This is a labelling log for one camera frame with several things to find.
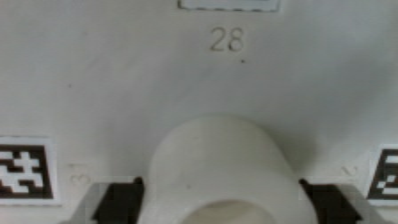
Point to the white round table top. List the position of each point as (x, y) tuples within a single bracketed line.
[(117, 66)]

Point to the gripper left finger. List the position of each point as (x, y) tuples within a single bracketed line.
[(110, 203)]

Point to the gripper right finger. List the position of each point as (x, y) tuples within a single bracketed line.
[(339, 204)]

